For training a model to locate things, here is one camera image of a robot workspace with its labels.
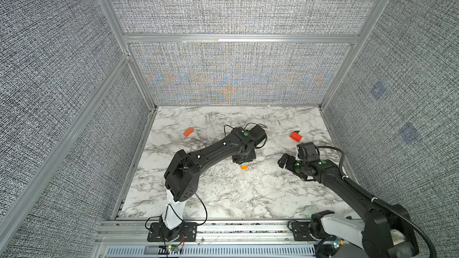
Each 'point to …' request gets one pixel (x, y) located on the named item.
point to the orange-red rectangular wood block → (188, 132)
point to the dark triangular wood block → (297, 131)
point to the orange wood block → (244, 166)
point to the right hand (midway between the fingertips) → (285, 164)
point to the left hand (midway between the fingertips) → (247, 160)
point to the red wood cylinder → (295, 136)
